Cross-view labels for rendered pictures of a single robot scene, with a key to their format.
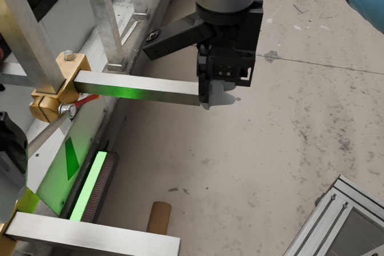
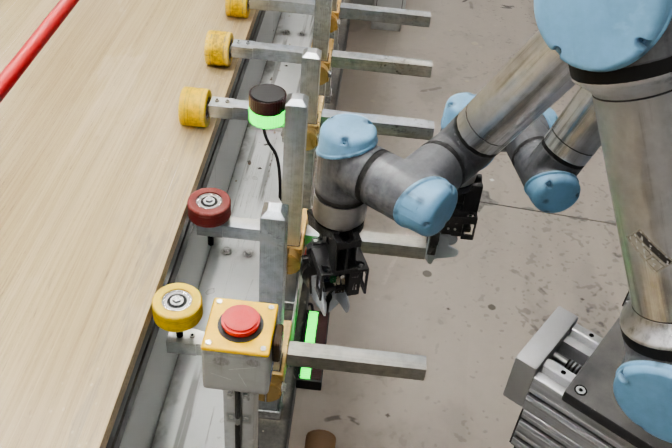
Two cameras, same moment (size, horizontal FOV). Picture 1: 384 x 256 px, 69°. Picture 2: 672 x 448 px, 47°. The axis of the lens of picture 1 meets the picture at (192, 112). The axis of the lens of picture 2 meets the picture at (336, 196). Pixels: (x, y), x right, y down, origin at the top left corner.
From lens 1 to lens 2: 0.99 m
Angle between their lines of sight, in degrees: 12
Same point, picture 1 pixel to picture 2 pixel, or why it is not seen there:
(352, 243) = not seen: outside the picture
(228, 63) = (457, 220)
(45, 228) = (318, 350)
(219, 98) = (444, 251)
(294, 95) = (520, 267)
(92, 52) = (245, 199)
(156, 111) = not seen: hidden behind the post
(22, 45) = (294, 205)
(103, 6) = (310, 157)
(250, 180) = (456, 403)
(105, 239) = (368, 356)
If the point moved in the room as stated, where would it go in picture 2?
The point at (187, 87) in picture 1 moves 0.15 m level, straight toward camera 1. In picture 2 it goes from (413, 241) to (427, 300)
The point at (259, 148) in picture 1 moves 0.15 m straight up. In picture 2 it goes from (468, 353) to (477, 320)
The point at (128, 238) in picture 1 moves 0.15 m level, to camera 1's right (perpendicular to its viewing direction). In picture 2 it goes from (386, 356) to (474, 355)
